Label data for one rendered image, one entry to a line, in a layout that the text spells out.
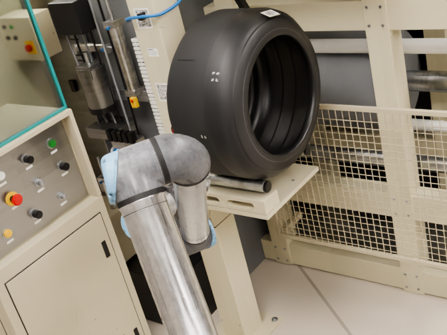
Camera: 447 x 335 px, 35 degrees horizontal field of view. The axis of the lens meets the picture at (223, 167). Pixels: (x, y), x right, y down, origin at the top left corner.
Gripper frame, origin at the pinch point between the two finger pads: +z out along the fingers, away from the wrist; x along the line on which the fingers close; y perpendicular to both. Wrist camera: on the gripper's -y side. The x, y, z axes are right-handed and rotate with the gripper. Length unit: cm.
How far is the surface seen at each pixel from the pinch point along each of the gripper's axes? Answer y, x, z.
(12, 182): 7, 61, -33
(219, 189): -13.0, 13.6, 20.5
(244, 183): -8.2, 0.3, 19.7
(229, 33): 46.7, -6.1, 16.5
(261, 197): -13.1, -6.1, 19.8
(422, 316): -93, -35, 81
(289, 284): -93, 32, 81
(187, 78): 34.9, 5.1, 5.3
